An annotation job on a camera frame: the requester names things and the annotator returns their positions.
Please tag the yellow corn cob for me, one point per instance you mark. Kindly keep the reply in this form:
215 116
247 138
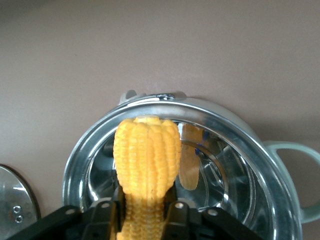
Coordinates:
146 162

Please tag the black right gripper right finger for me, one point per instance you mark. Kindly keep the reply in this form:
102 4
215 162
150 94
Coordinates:
185 220

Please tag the glass lid with copper knob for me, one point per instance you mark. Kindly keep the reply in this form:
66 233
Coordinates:
15 195

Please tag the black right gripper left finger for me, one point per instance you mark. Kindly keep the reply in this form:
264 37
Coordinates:
95 220

